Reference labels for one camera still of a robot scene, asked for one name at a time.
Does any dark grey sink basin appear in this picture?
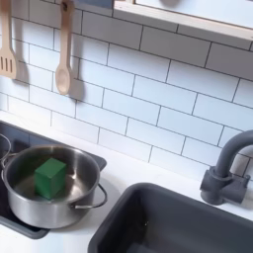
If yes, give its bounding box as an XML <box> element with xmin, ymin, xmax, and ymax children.
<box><xmin>87</xmin><ymin>182</ymin><xmax>253</xmax><ymax>253</ymax></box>

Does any steel pot with handles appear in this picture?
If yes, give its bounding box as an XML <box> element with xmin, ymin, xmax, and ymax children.
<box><xmin>0</xmin><ymin>132</ymin><xmax>109</xmax><ymax>230</ymax></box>

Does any dark grey tap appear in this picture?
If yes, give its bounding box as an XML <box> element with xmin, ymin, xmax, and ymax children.
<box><xmin>199</xmin><ymin>129</ymin><xmax>253</xmax><ymax>207</ymax></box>

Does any wooden wall cabinet shelf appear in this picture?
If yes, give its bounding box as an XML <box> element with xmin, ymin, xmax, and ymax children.
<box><xmin>112</xmin><ymin>0</ymin><xmax>253</xmax><ymax>42</ymax></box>

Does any wooden spoon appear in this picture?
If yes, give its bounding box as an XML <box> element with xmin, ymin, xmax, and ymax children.
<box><xmin>54</xmin><ymin>0</ymin><xmax>76</xmax><ymax>96</ymax></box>

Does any black toy stove top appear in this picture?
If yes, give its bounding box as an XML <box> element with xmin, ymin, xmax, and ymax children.
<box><xmin>0</xmin><ymin>120</ymin><xmax>108</xmax><ymax>240</ymax></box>

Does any green block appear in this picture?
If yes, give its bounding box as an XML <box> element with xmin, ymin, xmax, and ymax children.
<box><xmin>34</xmin><ymin>156</ymin><xmax>68</xmax><ymax>201</ymax></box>

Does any wooden slotted spatula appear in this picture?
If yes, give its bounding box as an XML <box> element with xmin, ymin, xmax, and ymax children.
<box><xmin>0</xmin><ymin>0</ymin><xmax>18</xmax><ymax>80</ymax></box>

